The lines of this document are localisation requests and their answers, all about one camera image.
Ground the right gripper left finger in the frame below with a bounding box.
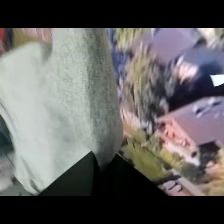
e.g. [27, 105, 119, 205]
[39, 150, 102, 197]

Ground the green garment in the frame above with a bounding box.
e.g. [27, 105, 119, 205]
[0, 27, 125, 196]

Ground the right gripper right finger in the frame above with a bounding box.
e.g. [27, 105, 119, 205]
[100, 153, 169, 197]

